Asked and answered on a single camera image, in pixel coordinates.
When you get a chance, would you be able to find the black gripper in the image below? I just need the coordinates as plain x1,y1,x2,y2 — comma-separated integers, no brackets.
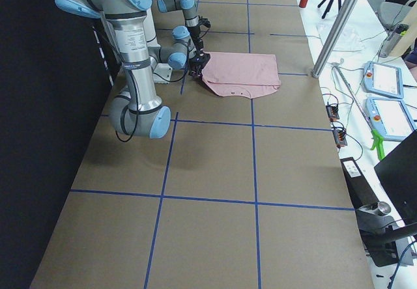
188,25,204,53
188,50,210,79

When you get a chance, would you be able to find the pink Snoopy t-shirt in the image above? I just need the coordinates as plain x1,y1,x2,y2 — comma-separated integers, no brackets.
202,52,281,99

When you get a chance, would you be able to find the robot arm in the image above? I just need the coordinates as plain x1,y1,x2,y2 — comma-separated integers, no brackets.
157,0,211,64
55,0,210,139

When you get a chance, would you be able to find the far orange connector board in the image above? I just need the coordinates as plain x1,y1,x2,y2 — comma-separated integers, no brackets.
325,103,339,122

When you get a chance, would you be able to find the orange connector board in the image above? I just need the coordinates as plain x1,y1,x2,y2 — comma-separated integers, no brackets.
332,126,347,148
325,103,339,122

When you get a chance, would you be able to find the clear plastic bag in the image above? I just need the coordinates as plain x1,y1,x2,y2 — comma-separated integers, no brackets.
316,23,364,52

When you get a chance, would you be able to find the near orange connector board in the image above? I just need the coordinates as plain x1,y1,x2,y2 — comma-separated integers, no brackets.
332,126,347,148

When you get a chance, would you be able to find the upper teach pendant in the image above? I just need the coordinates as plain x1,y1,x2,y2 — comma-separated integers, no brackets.
364,61,404,99

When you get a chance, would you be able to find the teach pendant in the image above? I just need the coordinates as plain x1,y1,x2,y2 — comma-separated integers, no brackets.
364,61,404,99
366,97,416,142

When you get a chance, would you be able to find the green plastic clamp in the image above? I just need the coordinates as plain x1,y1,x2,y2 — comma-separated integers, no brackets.
371,129,385,160

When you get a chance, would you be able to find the lower teach pendant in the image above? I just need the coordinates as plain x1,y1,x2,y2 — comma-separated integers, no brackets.
366,97,416,142

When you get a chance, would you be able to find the drink bottle black cap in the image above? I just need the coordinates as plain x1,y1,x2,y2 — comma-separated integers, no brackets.
379,23,409,58

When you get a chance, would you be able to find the black power box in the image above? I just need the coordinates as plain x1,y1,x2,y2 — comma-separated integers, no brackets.
340,157,379,209

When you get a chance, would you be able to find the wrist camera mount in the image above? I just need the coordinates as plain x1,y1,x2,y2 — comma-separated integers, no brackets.
199,16,211,29

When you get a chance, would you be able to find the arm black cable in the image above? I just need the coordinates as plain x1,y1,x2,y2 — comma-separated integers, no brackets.
115,57,190,142

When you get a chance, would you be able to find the aluminium frame post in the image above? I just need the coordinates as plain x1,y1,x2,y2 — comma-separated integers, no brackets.
311,0,357,78

